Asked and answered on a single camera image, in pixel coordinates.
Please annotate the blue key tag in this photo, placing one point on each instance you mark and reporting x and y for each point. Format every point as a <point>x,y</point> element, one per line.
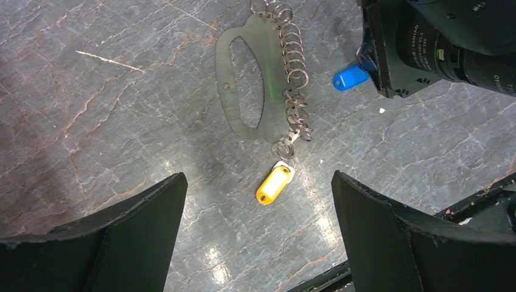
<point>349,78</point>

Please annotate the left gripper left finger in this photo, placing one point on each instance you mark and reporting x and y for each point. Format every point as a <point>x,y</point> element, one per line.
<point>125,247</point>

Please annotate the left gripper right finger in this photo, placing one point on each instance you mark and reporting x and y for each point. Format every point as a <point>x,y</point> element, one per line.
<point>419,246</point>

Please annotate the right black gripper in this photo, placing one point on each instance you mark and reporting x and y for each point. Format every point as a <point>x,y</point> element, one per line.
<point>409,45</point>

